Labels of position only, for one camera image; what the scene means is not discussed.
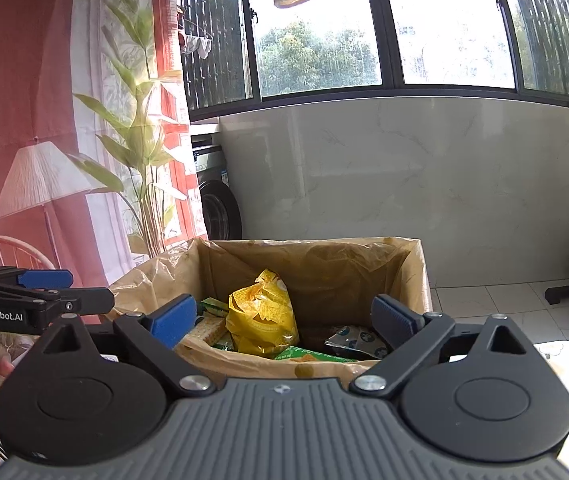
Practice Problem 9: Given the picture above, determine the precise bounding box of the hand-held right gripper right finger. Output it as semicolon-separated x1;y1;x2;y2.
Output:
349;294;531;396

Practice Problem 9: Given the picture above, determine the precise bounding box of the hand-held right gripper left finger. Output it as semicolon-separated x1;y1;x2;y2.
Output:
39;294;218;396

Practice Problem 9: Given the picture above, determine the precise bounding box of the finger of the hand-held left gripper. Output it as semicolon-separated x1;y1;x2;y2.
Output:
0;266;74;292
0;283;116;317

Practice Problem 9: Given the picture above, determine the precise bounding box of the brown cardboard box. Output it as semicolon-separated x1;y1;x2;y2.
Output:
109;236;434;391

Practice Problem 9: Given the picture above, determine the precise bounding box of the yellow snack packet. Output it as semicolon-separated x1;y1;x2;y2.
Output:
226;268;300;359

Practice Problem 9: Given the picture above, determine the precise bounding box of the green corn chip packet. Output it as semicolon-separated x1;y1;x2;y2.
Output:
273;345;365;364

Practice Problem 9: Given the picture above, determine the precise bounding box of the beige cracker packet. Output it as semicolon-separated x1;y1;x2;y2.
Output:
185;316;228;350

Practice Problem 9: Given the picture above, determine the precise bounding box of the small green white packet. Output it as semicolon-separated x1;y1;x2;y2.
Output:
198;297;230;319

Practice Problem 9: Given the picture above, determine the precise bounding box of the silver patterned snack packet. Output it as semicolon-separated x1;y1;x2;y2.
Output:
325;325;391;361

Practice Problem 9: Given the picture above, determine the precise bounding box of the grey washing machine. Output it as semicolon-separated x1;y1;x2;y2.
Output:
190;132;243;242

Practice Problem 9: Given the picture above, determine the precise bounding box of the pink printed backdrop cloth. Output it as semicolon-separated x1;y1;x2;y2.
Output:
0;0;210;306

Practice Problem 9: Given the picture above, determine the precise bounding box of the small hanging laundry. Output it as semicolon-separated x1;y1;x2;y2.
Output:
179;5;213;59

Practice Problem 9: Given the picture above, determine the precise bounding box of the black framed window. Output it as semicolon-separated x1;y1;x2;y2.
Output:
177;0;569;123

